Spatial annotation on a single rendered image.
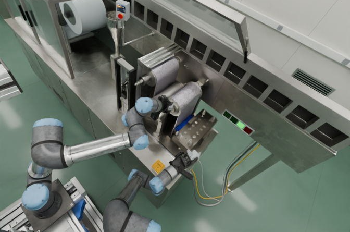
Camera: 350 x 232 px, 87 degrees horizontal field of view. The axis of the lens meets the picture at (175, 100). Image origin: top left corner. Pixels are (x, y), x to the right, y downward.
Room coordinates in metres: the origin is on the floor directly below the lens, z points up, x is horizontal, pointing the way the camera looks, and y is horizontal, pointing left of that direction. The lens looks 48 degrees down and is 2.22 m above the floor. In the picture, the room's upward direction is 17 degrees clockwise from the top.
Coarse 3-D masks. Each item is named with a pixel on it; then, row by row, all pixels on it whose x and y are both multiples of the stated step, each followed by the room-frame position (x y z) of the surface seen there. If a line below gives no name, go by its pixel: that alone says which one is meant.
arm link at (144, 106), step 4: (140, 100) 0.56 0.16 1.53; (144, 100) 0.56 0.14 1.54; (148, 100) 0.57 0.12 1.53; (152, 100) 0.59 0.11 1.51; (156, 100) 0.63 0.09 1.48; (136, 104) 0.54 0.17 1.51; (140, 104) 0.54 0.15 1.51; (144, 104) 0.54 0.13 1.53; (148, 104) 0.55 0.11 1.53; (152, 104) 0.57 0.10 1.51; (156, 104) 0.60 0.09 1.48; (136, 108) 0.53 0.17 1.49; (140, 108) 0.53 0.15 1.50; (144, 108) 0.53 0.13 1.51; (148, 108) 0.54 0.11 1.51; (152, 108) 0.56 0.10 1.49; (156, 108) 0.59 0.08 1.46; (140, 112) 0.52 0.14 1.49; (144, 112) 0.52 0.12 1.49; (148, 112) 0.55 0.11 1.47
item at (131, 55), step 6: (120, 42) 1.55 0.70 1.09; (126, 42) 1.51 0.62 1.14; (120, 48) 1.56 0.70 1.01; (126, 48) 1.51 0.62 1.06; (132, 48) 1.47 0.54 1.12; (126, 54) 1.51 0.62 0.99; (132, 54) 1.47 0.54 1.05; (138, 54) 1.43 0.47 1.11; (126, 60) 1.51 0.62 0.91; (132, 60) 1.46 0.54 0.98; (132, 66) 1.46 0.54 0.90; (198, 102) 1.08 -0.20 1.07
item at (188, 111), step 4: (192, 104) 0.92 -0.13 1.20; (188, 108) 0.88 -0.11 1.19; (192, 108) 0.96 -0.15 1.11; (184, 112) 0.85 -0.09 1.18; (188, 112) 0.91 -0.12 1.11; (180, 116) 0.81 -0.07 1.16; (184, 116) 0.88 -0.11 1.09; (188, 116) 0.94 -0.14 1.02; (176, 120) 0.78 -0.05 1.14; (180, 120) 0.83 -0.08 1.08; (176, 124) 0.79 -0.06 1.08
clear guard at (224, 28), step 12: (168, 0) 1.16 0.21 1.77; (180, 0) 0.96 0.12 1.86; (180, 12) 1.25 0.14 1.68; (192, 12) 1.02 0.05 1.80; (204, 12) 0.87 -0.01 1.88; (204, 24) 1.09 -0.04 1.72; (216, 24) 0.91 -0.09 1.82; (228, 24) 0.78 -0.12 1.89; (228, 36) 0.98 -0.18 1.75; (240, 48) 1.05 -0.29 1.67
